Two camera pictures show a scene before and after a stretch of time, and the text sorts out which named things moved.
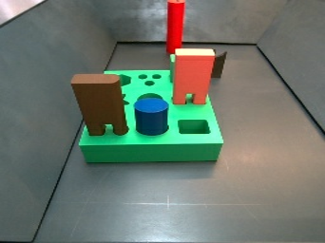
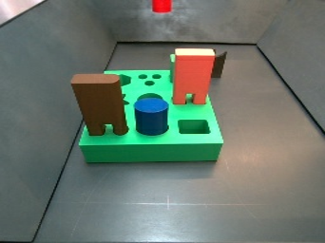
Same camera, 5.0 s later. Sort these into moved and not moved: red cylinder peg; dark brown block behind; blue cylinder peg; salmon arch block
Moved: red cylinder peg
Not moved: salmon arch block; dark brown block behind; blue cylinder peg
